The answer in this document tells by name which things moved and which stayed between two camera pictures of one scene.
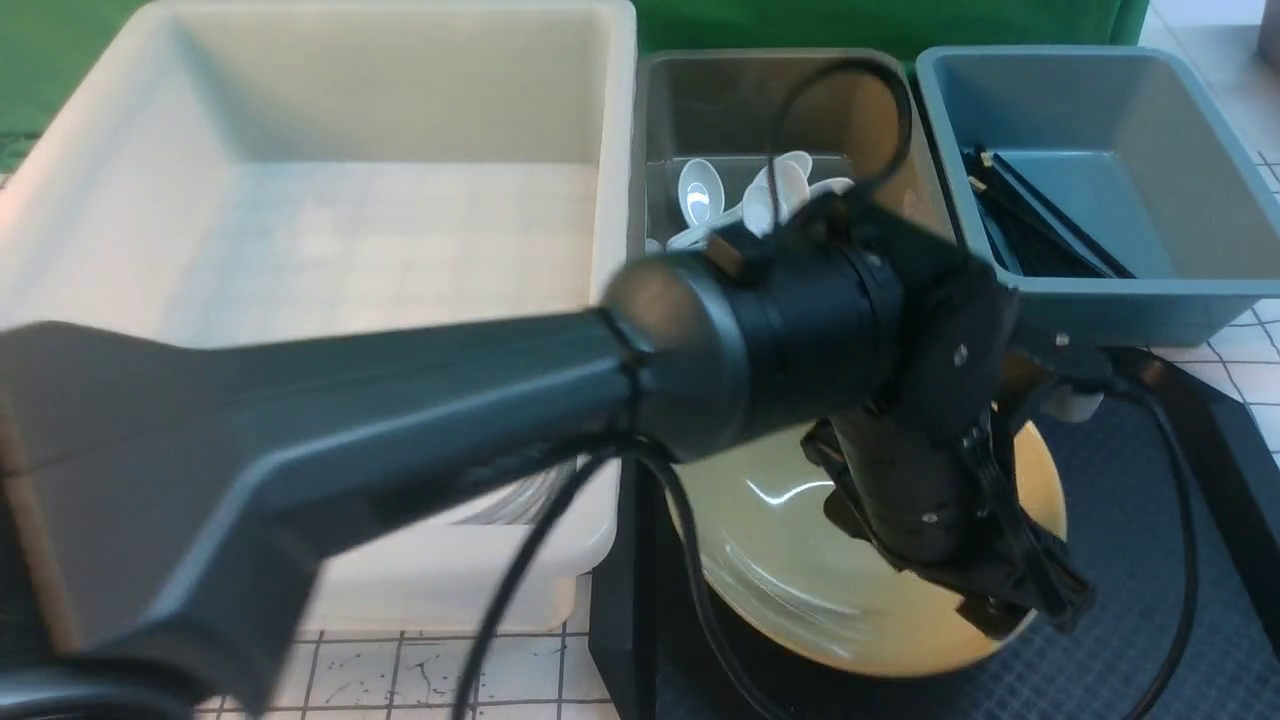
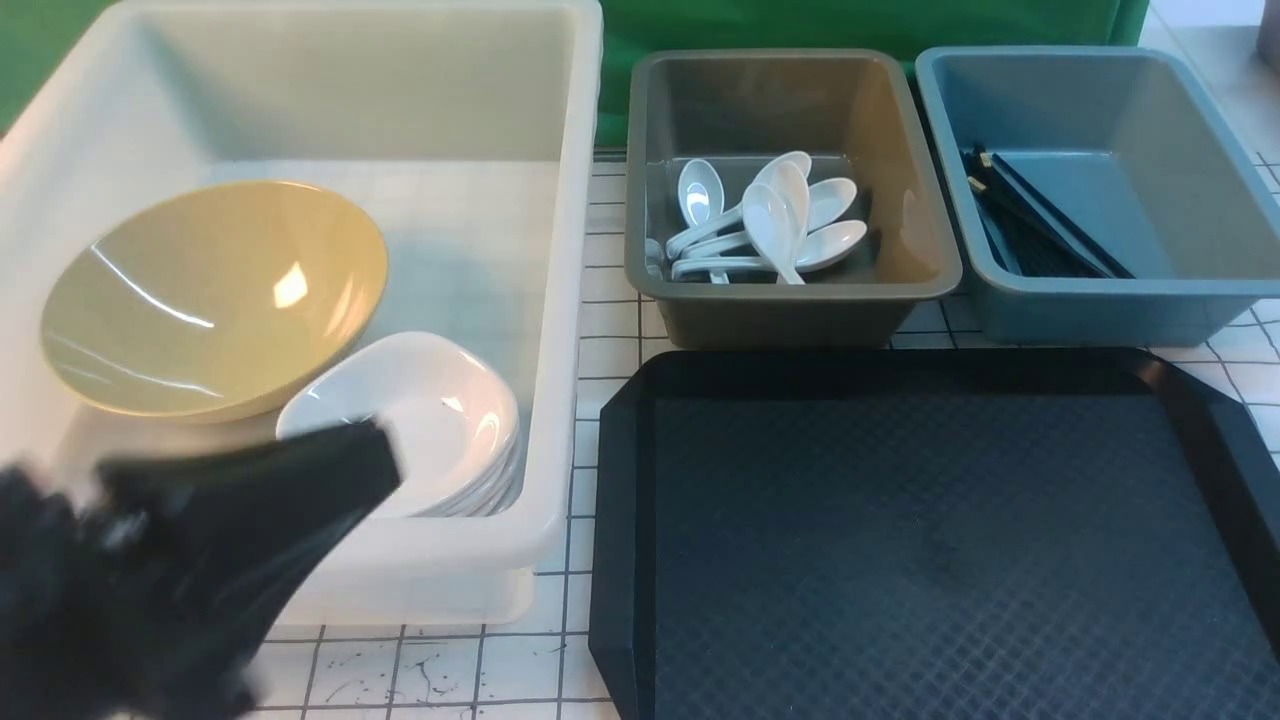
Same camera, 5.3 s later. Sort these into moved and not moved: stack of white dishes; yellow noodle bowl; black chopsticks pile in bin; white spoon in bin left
Moved: stack of white dishes; yellow noodle bowl
Not moved: black chopsticks pile in bin; white spoon in bin left
